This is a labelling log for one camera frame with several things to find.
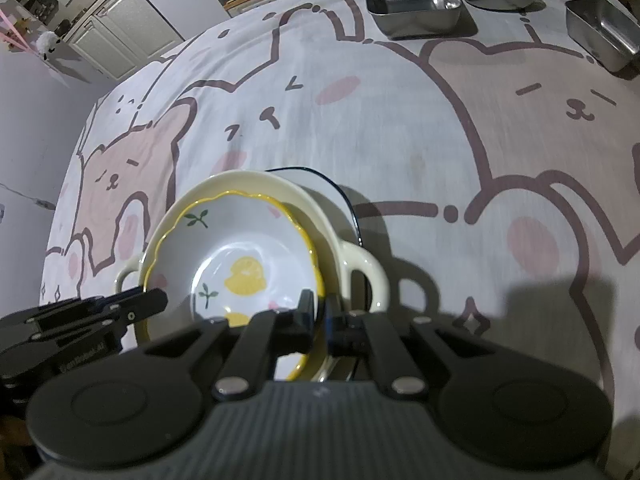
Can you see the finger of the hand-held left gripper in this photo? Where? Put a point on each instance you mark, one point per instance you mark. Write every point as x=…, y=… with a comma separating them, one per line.
x=145, y=307
x=80, y=307

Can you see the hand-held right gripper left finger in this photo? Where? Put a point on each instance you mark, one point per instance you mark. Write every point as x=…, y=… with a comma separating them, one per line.
x=295, y=327

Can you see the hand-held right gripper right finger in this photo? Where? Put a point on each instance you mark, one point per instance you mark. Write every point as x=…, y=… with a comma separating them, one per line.
x=334, y=335

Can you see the yellow-rimmed lemon print bowl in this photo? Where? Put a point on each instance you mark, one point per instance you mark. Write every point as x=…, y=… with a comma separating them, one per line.
x=235, y=230

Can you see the white square plate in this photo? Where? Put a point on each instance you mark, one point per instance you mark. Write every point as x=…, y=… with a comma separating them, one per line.
x=332, y=201

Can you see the bear printed blanket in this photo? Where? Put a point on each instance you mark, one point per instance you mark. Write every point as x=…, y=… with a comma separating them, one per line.
x=400, y=135

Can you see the white fluffy toy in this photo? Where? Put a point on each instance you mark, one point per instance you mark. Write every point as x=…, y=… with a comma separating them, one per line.
x=48, y=43

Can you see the white cabinet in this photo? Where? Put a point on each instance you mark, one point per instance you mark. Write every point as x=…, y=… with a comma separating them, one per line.
x=125, y=30

